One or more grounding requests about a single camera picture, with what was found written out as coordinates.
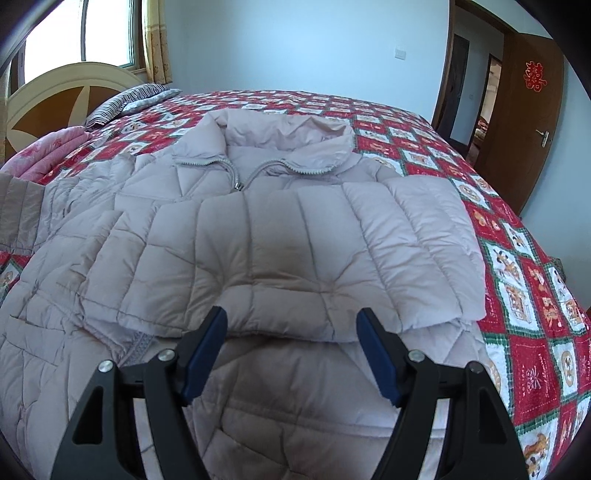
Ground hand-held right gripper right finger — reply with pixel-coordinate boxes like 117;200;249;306
355;307;529;480

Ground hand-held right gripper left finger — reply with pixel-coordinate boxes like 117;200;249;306
50;305;228;480

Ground pale pink puffer jacket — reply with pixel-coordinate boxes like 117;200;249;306
0;109;497;480

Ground red patterned bed quilt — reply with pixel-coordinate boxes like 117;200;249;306
0;89;591;480

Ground pink blanket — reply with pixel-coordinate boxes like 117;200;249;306
0;127;94;186

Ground grey floral pillow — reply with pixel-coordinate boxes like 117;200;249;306
121;88;182;115

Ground brown wooden door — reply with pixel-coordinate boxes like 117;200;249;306
475;32;565;216

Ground striped pillow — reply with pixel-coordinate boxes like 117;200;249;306
85;83;169;128

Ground dark hallway door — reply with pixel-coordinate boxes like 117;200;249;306
447;34;471;134

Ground cream and wood headboard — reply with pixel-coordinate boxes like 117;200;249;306
6;62;147;162

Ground yellow curtain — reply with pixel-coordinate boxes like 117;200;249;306
141;0;174;87

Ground red paper door decoration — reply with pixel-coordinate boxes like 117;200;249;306
523;60;548;93

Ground window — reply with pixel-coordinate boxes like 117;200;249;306
8;0;145;95

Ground brown door frame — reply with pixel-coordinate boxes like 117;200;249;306
431;0;514;162

